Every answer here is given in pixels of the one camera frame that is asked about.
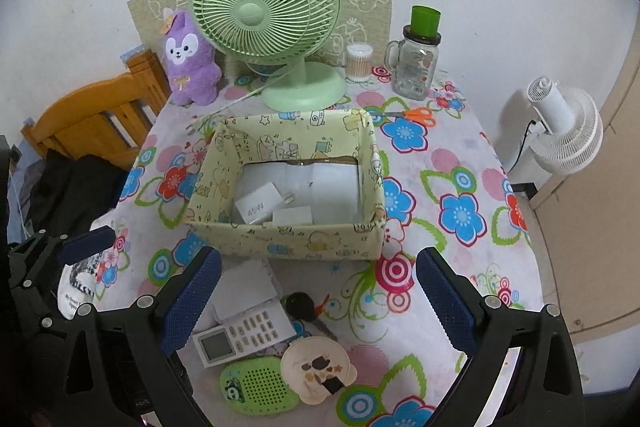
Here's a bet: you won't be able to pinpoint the green desk fan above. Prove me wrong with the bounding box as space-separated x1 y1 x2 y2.
191 0 347 112

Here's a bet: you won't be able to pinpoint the blue printed cloth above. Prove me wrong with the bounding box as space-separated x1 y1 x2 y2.
119 44 151 62

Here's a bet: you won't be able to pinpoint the white power adapter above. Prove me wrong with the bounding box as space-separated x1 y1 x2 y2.
235 192 274 225

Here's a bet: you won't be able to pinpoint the floral tablecloth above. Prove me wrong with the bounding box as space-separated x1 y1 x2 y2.
92 67 543 427

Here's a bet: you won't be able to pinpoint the wooden chair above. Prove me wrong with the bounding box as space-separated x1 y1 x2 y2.
21 49 173 170

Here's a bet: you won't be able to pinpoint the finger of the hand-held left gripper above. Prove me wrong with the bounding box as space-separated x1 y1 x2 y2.
10 278 76 339
10 227 117 279

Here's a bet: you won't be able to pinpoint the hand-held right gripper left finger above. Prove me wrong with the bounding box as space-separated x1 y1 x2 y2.
67 246 223 427

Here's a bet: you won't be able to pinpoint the glass mug jar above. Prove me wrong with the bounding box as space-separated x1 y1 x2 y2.
384 27 443 99

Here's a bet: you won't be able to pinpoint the cotton swab container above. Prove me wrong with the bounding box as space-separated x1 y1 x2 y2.
347 42 374 82

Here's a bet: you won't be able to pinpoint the white clip fan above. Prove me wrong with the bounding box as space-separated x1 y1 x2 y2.
525 77 605 176

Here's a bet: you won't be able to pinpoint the black car key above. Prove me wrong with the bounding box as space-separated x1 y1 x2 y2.
282 292 341 342

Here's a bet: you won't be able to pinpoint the dark clothing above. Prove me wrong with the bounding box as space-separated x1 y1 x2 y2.
30 152 133 233

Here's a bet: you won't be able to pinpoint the black power cable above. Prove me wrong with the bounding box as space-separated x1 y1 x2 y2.
512 119 538 168

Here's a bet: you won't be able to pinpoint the white flat box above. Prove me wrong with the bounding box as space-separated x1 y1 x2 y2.
212 258 280 323

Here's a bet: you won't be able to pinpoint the purple plush toy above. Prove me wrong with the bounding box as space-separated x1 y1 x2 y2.
159 10 222 106

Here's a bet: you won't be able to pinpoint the small white box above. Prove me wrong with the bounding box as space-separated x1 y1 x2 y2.
272 207 314 227

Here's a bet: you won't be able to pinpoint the white remote control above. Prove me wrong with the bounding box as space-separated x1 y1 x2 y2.
194 299 297 369

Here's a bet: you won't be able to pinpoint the green perforated case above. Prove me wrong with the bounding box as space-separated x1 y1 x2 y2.
220 355 301 419

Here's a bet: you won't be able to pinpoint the yellow cartoon fabric storage box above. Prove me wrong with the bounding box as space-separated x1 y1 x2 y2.
184 109 387 260

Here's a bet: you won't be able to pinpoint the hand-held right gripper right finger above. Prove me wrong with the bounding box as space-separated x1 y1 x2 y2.
415 247 586 427

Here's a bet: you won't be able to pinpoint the white fan power cord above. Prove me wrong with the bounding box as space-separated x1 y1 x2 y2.
186 72 288 138

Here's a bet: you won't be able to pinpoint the orange handled scissors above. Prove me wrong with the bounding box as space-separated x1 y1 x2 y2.
372 107 435 126

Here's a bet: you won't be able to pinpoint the beige cabinet door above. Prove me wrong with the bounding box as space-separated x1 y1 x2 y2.
530 72 640 343

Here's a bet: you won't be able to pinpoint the green plastic cup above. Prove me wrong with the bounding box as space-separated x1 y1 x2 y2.
410 6 443 38

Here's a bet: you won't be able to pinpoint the white printed bag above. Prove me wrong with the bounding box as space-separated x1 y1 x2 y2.
57 252 108 320

